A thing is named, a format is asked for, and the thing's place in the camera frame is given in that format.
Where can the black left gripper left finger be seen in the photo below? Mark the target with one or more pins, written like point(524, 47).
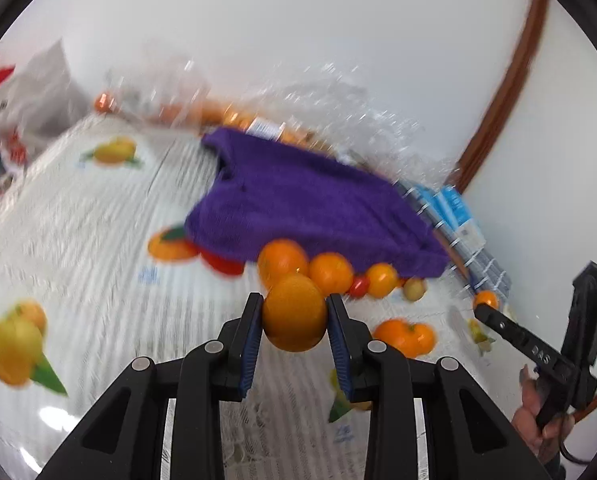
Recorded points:
point(241, 338)

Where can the small orange at back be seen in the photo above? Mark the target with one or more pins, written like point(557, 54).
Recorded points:
point(105, 103)

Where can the fruit-print white tablecloth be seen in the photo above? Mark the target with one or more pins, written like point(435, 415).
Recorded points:
point(74, 234)

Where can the purple towel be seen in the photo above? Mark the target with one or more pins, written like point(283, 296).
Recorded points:
point(266, 190)

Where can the small orange by towel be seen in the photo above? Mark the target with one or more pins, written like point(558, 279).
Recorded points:
point(383, 279)

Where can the clear plastic bag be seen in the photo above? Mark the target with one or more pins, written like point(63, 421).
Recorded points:
point(321, 111)

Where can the red tomato under towel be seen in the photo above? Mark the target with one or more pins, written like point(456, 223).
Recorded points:
point(222, 265)

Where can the small yellow-green fruit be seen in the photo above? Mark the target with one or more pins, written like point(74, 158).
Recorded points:
point(414, 289)

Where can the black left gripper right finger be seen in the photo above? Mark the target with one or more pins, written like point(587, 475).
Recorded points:
point(348, 339)

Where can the person's right hand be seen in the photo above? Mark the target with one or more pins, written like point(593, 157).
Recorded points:
point(544, 443)

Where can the small red cherry tomato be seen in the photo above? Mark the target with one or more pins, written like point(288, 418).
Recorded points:
point(359, 287)

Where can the brown wooden trim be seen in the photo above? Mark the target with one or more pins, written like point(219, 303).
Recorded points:
point(505, 98)

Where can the large orange behind gripper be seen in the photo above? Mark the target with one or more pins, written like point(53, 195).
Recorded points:
point(280, 258)

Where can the red white packaging bag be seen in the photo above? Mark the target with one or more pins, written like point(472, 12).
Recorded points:
point(37, 104)

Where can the blue spiral notebook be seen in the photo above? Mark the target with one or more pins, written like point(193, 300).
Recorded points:
point(446, 212)

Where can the small orange near notebook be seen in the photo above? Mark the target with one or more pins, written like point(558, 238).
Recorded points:
point(487, 297)

